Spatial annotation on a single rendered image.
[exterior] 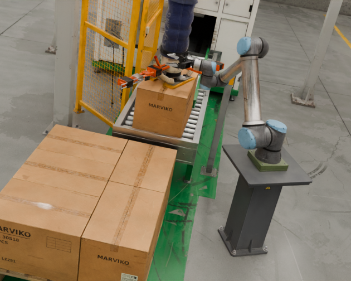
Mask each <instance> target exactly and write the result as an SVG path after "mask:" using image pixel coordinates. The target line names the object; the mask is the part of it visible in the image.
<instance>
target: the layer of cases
mask: <svg viewBox="0 0 351 281"><path fill-rule="evenodd" d="M176 155H177V150H175V149H170V148H164V147H160V146H155V145H151V144H146V143H141V142H136V141H133V140H128V139H123V138H118V137H113V136H110V135H104V134H100V133H95V132H90V131H86V130H81V129H76V128H71V127H66V126H63V125H58V124H56V125H55V126H54V127H53V128H52V129H51V131H50V132H49V134H48V135H47V136H46V137H45V138H44V140H43V141H42V142H41V143H40V144H39V146H38V147H37V148H36V149H35V150H34V151H33V153H32V154H31V155H30V156H29V158H28V159H27V160H26V162H25V163H24V164H23V165H22V166H21V168H20V169H19V170H18V171H17V172H16V174H15V175H14V176H13V177H12V178H11V180H10V181H9V182H8V183H7V184H6V186H5V187H4V188H3V190H2V191H1V192H0V268H2V269H6V270H11V271H14V272H19V273H23V274H28V275H33V276H36V277H40V278H45V279H49V280H54V281H145V279H146V276H147V272H148V268H149V264H150V260H151V258H152V253H153V250H154V246H155V242H156V239H157V236H158V231H159V228H160V224H161V221H162V217H163V214H164V209H165V206H166V203H167V199H168V195H169V192H170V186H171V182H172V176H173V171H174V165H175V161H176Z"/></svg>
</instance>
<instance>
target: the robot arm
mask: <svg viewBox="0 0 351 281"><path fill-rule="evenodd" d="M268 51H269V43H268V42H267V40H266V39H264V38H263V37H242V38H241V39H239V41H238V43H237V52H238V54H239V55H241V57H240V58H239V59H238V60H237V61H235V62H234V63H233V64H232V65H231V66H229V67H228V68H227V69H226V70H225V71H223V72H222V73H220V74H219V75H214V74H215V73H216V65H217V64H216V62H213V61H207V60H202V59H193V60H191V59H188V58H187V57H188V56H186V55H176V54H174V53H173V54H167V55H168V56H170V57H173V58H175V59H176V60H177V59H179V63H168V62H167V63H166V64H167V65H169V66H171V67H174V68H176V69H179V68H180V69H182V70H183V69H187V68H190V67H191V66H192V69H193V70H196V71H201V72H202V75H201V80H200V82H199V87H200V88H201V89H204V90H210V89H211V88H214V87H224V86H227V85H228V84H229V82H230V80H231V79H233V78H234V77H235V76H236V75H238V74H239V73H240V72H242V82H243V100H244V110H245V121H244V122H243V124H242V128H241V129H240V130H239V131H238V141H239V143H240V145H241V146H242V147H243V148H244V149H256V148H257V150H255V157H256V158H257V159H258V160H259V161H261V162H264V163H268V164H278V163H280V162H281V148H282V144H283V142H284V138H285V134H286V130H287V127H286V125H285V124H283V123H282V122H279V121H277V120H272V119H269V120H267V121H266V124H265V122H263V121H262V119H261V101H260V82H259V62H258V59H261V58H263V57H264V56H266V55H267V53H268Z"/></svg>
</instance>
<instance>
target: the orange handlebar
mask: <svg viewBox="0 0 351 281"><path fill-rule="evenodd" d="M168 68H170V66H166V67H163V68H162V71H163V70H166V69H168ZM187 69H188V70H191V71H194V72H196V73H198V74H202V72H201V71H196V70H193V69H192V68H191V67H190V68H187ZM140 74H141V75H143V76H144V77H143V78H145V76H151V75H153V74H154V72H150V70H147V71H145V70H144V71H142V72H141V73H140Z"/></svg>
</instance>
